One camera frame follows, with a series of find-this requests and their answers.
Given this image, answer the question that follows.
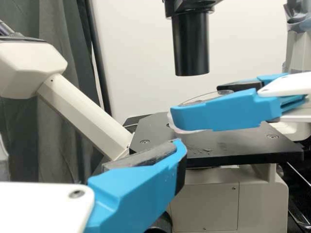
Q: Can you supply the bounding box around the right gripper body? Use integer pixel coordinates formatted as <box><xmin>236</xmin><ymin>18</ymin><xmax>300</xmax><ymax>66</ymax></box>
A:
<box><xmin>257</xmin><ymin>72</ymin><xmax>311</xmax><ymax>142</ymax></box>

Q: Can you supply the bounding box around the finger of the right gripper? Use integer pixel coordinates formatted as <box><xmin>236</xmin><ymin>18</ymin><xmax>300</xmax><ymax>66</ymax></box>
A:
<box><xmin>216</xmin><ymin>73</ymin><xmax>290</xmax><ymax>93</ymax></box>
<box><xmin>170</xmin><ymin>88</ymin><xmax>306</xmax><ymax>132</ymax></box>

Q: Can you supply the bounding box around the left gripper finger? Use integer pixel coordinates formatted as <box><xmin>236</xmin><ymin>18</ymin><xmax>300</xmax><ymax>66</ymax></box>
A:
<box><xmin>86</xmin><ymin>138</ymin><xmax>188</xmax><ymax>233</ymax></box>

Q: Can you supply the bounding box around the petri dish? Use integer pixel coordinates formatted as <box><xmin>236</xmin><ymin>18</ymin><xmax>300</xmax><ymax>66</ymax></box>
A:
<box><xmin>167</xmin><ymin>89</ymin><xmax>235</xmax><ymax>134</ymax></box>

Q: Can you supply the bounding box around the white pipette stand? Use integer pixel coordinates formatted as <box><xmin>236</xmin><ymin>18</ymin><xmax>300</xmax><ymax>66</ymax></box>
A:
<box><xmin>281</xmin><ymin>0</ymin><xmax>311</xmax><ymax>73</ymax></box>

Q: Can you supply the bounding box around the cream microscope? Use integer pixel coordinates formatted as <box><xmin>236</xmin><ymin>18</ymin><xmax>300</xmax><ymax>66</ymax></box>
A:
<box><xmin>0</xmin><ymin>0</ymin><xmax>306</xmax><ymax>233</ymax></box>

